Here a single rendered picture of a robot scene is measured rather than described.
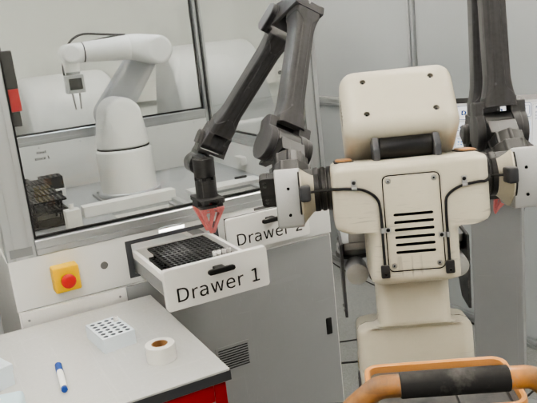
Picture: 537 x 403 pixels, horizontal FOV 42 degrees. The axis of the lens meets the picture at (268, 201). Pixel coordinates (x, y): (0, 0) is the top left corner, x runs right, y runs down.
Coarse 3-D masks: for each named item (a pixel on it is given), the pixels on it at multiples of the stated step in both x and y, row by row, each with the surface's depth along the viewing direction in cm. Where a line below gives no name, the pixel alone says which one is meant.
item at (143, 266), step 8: (208, 232) 217; (176, 240) 212; (216, 240) 210; (224, 240) 207; (144, 248) 208; (232, 248) 200; (136, 256) 203; (144, 256) 208; (152, 256) 210; (136, 264) 204; (144, 264) 196; (152, 264) 192; (144, 272) 197; (152, 272) 190; (160, 272) 185; (152, 280) 191; (160, 280) 185; (160, 288) 185
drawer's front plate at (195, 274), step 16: (224, 256) 181; (240, 256) 183; (256, 256) 185; (176, 272) 175; (192, 272) 178; (240, 272) 184; (176, 288) 176; (192, 288) 178; (224, 288) 182; (240, 288) 185; (256, 288) 187; (176, 304) 177; (192, 304) 179
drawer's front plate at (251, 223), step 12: (240, 216) 218; (252, 216) 219; (264, 216) 221; (228, 228) 216; (240, 228) 218; (252, 228) 220; (264, 228) 222; (276, 228) 224; (288, 228) 226; (300, 228) 228; (228, 240) 217; (240, 240) 218; (252, 240) 220; (264, 240) 222; (276, 240) 224
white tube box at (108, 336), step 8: (104, 320) 182; (112, 320) 181; (120, 320) 181; (88, 328) 178; (96, 328) 177; (104, 328) 178; (112, 328) 177; (120, 328) 176; (128, 328) 175; (88, 336) 180; (96, 336) 174; (104, 336) 172; (112, 336) 171; (120, 336) 172; (128, 336) 173; (96, 344) 175; (104, 344) 170; (112, 344) 171; (120, 344) 172; (128, 344) 174; (104, 352) 171
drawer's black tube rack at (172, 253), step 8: (184, 240) 209; (192, 240) 208; (200, 240) 208; (208, 240) 207; (152, 248) 205; (160, 248) 204; (168, 248) 204; (176, 248) 203; (184, 248) 201; (192, 248) 201; (200, 248) 199; (208, 248) 199; (216, 248) 198; (224, 248) 197; (160, 256) 197; (168, 256) 196; (176, 256) 195; (184, 256) 194; (192, 256) 193; (200, 256) 192; (160, 264) 199; (168, 264) 188; (176, 264) 188
